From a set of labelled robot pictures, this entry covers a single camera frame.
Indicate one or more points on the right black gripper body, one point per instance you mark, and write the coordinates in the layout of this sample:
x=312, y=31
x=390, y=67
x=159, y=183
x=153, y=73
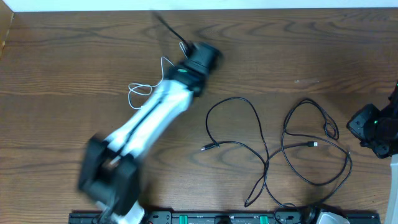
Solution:
x=367, y=124

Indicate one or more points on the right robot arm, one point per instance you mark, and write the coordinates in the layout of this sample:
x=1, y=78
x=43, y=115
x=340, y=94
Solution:
x=377, y=129

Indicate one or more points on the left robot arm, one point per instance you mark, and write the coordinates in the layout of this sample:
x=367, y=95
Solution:
x=110, y=171

